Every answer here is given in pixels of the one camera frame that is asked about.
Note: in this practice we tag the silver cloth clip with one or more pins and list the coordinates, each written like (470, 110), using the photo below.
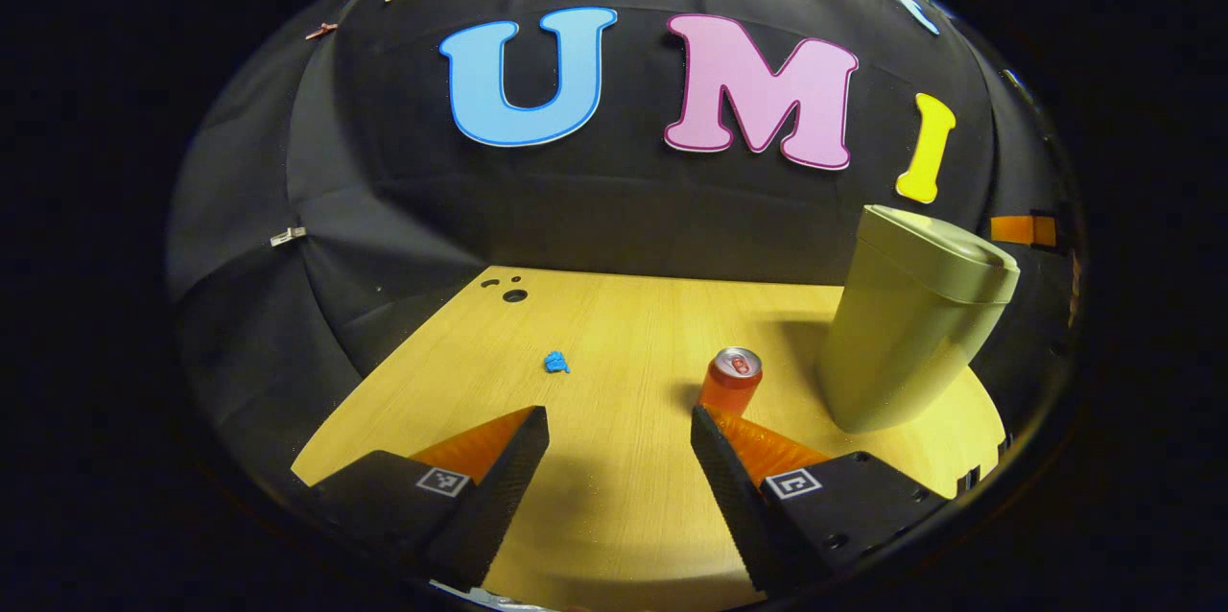
(288, 235)

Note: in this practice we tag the blue paper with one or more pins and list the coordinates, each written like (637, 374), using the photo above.
(556, 363)

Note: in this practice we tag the wooden desktop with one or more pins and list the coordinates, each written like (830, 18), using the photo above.
(614, 353)

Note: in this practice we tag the green desktop garbage bin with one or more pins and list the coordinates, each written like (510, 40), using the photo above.
(902, 324)

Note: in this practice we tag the red pop can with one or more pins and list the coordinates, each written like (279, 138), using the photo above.
(729, 387)

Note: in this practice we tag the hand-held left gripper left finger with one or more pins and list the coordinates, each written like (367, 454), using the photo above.
(504, 487)

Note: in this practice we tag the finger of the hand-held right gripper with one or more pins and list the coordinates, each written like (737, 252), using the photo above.
(1019, 229)

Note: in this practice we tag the black backdrop cloth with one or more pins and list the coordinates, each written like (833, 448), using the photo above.
(384, 209)

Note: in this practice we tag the copper cloth clip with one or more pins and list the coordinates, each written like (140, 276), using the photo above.
(321, 30)

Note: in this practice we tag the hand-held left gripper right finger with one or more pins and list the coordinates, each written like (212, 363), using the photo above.
(734, 487)

